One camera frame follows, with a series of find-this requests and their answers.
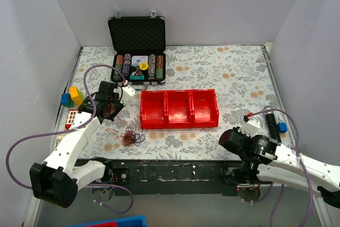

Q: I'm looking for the orange purple wire ball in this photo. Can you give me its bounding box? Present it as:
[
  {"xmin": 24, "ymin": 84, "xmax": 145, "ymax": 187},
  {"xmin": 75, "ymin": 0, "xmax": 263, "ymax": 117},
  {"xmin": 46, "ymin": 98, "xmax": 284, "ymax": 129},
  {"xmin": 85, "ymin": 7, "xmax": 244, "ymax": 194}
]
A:
[{"xmin": 105, "ymin": 117, "xmax": 146, "ymax": 147}]

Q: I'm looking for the red three-compartment bin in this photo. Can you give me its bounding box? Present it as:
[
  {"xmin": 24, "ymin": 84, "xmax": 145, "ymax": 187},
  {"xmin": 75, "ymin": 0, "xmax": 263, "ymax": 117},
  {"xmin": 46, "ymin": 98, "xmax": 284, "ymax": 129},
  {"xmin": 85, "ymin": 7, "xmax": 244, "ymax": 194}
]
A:
[{"xmin": 140, "ymin": 89, "xmax": 219, "ymax": 129}]

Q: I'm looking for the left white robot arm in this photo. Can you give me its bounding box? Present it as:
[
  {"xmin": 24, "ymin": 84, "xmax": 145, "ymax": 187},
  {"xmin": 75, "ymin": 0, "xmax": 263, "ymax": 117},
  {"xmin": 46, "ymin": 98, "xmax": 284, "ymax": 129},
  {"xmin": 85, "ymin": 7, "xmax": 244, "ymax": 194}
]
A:
[{"xmin": 29, "ymin": 81, "xmax": 135, "ymax": 208}]

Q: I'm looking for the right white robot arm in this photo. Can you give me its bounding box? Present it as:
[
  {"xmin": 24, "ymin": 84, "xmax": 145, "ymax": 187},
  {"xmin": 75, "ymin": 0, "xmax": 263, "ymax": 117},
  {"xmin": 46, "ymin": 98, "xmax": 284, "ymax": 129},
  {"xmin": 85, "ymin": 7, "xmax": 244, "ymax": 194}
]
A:
[{"xmin": 219, "ymin": 128, "xmax": 339, "ymax": 208}]

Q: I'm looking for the yellow green blue brick stack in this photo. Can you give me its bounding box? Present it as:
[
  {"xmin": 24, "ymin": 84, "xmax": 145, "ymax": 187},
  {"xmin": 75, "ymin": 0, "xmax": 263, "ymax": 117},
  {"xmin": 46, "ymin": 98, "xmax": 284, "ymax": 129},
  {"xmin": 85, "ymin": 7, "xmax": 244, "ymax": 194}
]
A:
[{"xmin": 61, "ymin": 86, "xmax": 84, "ymax": 108}]

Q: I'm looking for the red white window brick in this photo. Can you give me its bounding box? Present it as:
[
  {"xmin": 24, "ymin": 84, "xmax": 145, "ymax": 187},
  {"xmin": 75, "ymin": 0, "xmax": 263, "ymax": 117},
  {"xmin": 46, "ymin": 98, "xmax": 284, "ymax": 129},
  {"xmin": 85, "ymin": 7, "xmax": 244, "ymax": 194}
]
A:
[{"xmin": 65, "ymin": 109, "xmax": 78, "ymax": 130}]

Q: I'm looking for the black microphone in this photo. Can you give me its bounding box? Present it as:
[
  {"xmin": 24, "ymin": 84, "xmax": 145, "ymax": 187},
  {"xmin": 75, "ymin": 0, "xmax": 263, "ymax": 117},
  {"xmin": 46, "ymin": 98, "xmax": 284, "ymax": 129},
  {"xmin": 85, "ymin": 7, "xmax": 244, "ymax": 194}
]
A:
[{"xmin": 265, "ymin": 112, "xmax": 282, "ymax": 143}]

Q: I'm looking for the small blue brick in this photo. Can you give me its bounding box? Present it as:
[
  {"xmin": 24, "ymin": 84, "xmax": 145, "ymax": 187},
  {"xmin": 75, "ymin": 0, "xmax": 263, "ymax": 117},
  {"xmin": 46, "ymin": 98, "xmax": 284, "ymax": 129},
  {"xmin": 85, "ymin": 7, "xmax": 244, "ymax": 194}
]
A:
[{"xmin": 277, "ymin": 122, "xmax": 287, "ymax": 133}]

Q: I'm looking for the floral table mat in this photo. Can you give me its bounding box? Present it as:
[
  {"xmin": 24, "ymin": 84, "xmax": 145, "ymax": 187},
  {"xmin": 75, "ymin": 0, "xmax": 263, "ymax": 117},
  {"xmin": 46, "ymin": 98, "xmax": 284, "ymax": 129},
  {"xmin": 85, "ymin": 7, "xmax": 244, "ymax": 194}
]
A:
[{"xmin": 52, "ymin": 45, "xmax": 298, "ymax": 161}]

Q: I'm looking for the small white red toy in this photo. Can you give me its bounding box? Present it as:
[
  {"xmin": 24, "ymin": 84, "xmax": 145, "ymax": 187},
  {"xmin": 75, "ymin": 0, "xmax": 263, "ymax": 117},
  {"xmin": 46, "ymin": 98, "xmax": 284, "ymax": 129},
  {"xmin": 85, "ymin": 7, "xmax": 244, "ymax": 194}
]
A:
[{"xmin": 55, "ymin": 134, "xmax": 65, "ymax": 148}]

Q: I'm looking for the black poker chip case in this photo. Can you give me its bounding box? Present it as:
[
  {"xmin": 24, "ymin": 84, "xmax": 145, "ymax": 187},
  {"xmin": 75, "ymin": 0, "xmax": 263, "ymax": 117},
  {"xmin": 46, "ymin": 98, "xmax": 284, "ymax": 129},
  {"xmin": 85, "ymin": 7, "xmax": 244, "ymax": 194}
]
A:
[{"xmin": 107, "ymin": 12, "xmax": 166, "ymax": 86}]

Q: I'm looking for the blue plastic bin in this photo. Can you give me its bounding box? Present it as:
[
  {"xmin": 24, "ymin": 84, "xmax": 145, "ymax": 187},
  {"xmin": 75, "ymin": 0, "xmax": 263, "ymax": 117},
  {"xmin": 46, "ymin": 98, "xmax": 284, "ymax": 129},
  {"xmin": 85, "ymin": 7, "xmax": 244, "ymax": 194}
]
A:
[{"xmin": 71, "ymin": 215, "xmax": 148, "ymax": 227}]

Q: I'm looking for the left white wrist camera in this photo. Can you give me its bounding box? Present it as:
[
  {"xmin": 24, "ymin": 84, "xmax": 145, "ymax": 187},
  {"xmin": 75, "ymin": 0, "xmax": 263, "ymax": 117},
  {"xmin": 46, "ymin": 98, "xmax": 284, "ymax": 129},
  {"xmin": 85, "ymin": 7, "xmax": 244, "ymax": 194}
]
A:
[{"xmin": 113, "ymin": 85, "xmax": 135, "ymax": 105}]

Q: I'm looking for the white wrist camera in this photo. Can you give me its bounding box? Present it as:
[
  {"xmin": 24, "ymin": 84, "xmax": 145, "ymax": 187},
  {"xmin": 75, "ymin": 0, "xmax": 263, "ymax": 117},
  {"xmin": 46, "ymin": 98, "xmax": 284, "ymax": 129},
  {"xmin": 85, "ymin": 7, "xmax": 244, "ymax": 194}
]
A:
[
  {"xmin": 113, "ymin": 85, "xmax": 135, "ymax": 105},
  {"xmin": 237, "ymin": 119, "xmax": 261, "ymax": 137}
]

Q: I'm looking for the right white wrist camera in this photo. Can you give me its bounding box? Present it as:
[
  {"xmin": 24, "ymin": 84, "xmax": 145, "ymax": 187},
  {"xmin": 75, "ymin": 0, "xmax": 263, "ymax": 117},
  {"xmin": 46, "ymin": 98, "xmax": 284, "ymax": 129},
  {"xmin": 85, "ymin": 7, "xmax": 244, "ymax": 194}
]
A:
[{"xmin": 237, "ymin": 119, "xmax": 261, "ymax": 137}]

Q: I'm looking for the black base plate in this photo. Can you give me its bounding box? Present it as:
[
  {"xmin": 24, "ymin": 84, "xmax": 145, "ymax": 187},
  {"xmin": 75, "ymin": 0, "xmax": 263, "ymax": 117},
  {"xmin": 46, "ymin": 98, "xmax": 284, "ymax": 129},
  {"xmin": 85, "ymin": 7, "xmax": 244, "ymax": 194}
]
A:
[{"xmin": 82, "ymin": 159, "xmax": 273, "ymax": 197}]

